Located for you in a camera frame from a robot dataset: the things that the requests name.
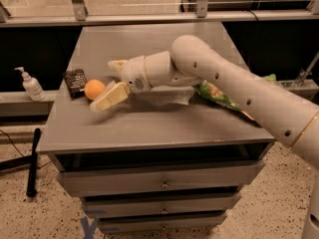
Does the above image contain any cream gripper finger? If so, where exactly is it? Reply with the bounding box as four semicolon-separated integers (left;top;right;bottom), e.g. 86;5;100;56
90;81;131;113
108;60;128;72

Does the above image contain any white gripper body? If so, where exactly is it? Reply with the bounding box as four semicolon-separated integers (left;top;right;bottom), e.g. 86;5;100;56
121;56;152;94

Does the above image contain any orange fruit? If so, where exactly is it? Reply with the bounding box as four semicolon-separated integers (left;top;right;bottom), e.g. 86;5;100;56
84;80;106;101

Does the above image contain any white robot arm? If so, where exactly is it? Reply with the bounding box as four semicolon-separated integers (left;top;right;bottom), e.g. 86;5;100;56
90;35;319;169

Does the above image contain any black rxbar chocolate bar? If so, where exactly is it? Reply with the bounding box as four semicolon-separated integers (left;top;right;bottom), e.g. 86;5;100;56
63;69;87;99

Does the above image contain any green snack chip bag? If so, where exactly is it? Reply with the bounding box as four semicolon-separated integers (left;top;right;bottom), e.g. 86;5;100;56
192;73;277;121

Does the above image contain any grey drawer cabinet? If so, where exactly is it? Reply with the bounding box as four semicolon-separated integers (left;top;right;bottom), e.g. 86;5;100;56
36;21;277;235

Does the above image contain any white pump lotion bottle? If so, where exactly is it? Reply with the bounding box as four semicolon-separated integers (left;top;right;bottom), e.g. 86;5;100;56
15;67;46;102

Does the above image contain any middle grey drawer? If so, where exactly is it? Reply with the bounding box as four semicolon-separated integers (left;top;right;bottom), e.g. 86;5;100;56
82;192;241;218

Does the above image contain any grey drawer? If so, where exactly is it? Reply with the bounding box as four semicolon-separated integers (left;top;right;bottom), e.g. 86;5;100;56
98;211;226;234
57;159;264;197
82;192;241;218

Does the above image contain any black rod on floor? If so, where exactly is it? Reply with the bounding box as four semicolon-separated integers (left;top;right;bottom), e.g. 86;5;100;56
26;128;41;197

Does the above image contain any bottom grey drawer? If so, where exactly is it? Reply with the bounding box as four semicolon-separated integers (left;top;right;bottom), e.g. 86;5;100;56
98;211;226;234

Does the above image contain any top grey drawer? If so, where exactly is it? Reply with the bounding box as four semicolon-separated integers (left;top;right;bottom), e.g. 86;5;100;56
57;159;264;197

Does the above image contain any metal window rail frame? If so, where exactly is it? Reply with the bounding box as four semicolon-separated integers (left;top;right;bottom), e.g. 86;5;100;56
0;0;319;27

